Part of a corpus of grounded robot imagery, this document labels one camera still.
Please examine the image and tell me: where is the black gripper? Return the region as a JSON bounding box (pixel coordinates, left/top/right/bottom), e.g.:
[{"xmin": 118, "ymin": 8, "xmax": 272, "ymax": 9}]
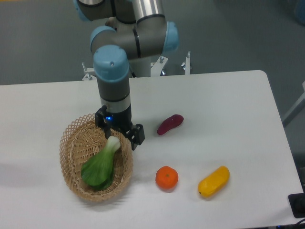
[{"xmin": 94, "ymin": 105, "xmax": 145, "ymax": 150}]

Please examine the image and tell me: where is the green bok choy vegetable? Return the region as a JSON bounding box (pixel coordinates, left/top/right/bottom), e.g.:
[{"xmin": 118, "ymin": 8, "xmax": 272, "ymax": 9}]
[{"xmin": 81, "ymin": 136, "xmax": 121, "ymax": 191}]

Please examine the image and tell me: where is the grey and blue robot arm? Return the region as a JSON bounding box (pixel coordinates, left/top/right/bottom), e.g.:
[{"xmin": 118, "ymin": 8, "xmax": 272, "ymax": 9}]
[{"xmin": 74, "ymin": 0, "xmax": 179, "ymax": 149}]

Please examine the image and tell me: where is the woven wicker basket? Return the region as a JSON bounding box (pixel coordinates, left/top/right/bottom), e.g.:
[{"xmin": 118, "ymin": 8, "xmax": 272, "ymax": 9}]
[{"xmin": 60, "ymin": 114, "xmax": 133, "ymax": 202}]

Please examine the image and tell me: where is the purple sweet potato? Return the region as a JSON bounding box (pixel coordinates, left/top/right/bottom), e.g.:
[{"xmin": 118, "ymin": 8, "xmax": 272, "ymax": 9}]
[{"xmin": 157, "ymin": 114, "xmax": 184, "ymax": 135}]

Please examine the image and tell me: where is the orange tangerine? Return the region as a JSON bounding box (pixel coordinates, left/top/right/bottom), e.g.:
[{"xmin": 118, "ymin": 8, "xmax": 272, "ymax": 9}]
[{"xmin": 155, "ymin": 166, "xmax": 179, "ymax": 190}]

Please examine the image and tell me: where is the yellow mango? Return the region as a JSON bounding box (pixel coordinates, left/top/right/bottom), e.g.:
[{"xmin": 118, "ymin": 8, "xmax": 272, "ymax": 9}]
[{"xmin": 198, "ymin": 166, "xmax": 230, "ymax": 198}]

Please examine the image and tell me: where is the white table leg at right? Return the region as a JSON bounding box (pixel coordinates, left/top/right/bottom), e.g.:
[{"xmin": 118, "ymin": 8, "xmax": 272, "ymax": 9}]
[{"xmin": 282, "ymin": 82, "xmax": 305, "ymax": 128}]

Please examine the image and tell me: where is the black device at table edge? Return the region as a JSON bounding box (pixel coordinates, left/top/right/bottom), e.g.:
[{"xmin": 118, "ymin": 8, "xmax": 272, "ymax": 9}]
[{"xmin": 288, "ymin": 193, "xmax": 305, "ymax": 219}]

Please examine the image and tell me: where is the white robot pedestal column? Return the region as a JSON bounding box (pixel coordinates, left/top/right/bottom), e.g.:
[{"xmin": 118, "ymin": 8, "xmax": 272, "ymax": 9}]
[{"xmin": 129, "ymin": 57, "xmax": 151, "ymax": 78}]

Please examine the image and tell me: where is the white metal base frame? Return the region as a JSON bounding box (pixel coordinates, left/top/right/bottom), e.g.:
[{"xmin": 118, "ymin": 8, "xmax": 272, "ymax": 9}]
[{"xmin": 81, "ymin": 50, "xmax": 192, "ymax": 81}]

